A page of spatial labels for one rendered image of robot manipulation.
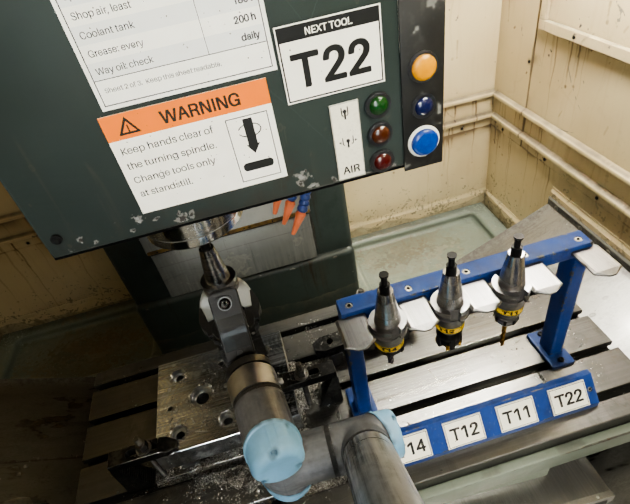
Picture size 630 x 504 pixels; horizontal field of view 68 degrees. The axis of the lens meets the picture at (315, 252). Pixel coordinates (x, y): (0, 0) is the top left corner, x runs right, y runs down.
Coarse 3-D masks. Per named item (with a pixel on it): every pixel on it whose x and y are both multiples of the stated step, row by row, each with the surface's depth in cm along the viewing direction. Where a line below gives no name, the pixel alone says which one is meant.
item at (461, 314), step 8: (432, 296) 79; (464, 296) 78; (432, 304) 78; (464, 304) 76; (440, 312) 76; (448, 312) 76; (456, 312) 76; (464, 312) 76; (440, 320) 77; (448, 320) 77; (464, 320) 77
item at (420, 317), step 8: (424, 296) 81; (400, 304) 80; (408, 304) 80; (416, 304) 79; (424, 304) 79; (408, 312) 78; (416, 312) 78; (424, 312) 78; (432, 312) 77; (408, 320) 77; (416, 320) 77; (424, 320) 76; (432, 320) 76; (416, 328) 76; (424, 328) 75; (432, 328) 75
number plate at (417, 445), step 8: (416, 432) 89; (424, 432) 89; (408, 440) 89; (416, 440) 89; (424, 440) 89; (408, 448) 89; (416, 448) 89; (424, 448) 89; (408, 456) 89; (416, 456) 89; (424, 456) 89
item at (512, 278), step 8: (512, 256) 74; (520, 256) 73; (504, 264) 76; (512, 264) 74; (520, 264) 74; (504, 272) 76; (512, 272) 75; (520, 272) 75; (504, 280) 77; (512, 280) 76; (520, 280) 76; (504, 288) 77; (512, 288) 76; (520, 288) 76
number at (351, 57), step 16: (368, 32) 42; (320, 48) 42; (336, 48) 43; (352, 48) 43; (368, 48) 43; (320, 64) 43; (336, 64) 43; (352, 64) 44; (368, 64) 44; (336, 80) 44; (352, 80) 45
